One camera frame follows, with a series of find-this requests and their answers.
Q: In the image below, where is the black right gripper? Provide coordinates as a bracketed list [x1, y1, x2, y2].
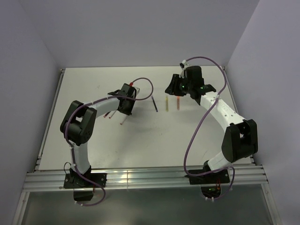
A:
[165, 74, 193, 97]

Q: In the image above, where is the orange red pen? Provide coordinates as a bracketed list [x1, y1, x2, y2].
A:
[177, 96, 180, 111]

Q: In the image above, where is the yellow highlighter pen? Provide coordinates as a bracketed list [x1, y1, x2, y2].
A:
[165, 96, 169, 112]

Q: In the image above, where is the purple pen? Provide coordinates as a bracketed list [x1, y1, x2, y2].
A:
[151, 95, 158, 112]

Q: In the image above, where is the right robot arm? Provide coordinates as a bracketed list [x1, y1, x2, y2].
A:
[165, 65, 258, 183]

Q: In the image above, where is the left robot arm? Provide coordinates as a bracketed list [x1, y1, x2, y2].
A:
[60, 83, 140, 188]

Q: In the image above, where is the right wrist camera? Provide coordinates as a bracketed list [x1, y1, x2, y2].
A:
[180, 60, 191, 78]

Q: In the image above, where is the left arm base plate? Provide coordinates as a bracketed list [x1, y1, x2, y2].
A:
[63, 173, 107, 189]

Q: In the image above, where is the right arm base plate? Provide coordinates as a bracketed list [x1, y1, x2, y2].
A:
[185, 170, 230, 185]

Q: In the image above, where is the aluminium rail frame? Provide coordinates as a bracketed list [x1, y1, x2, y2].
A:
[13, 66, 282, 225]

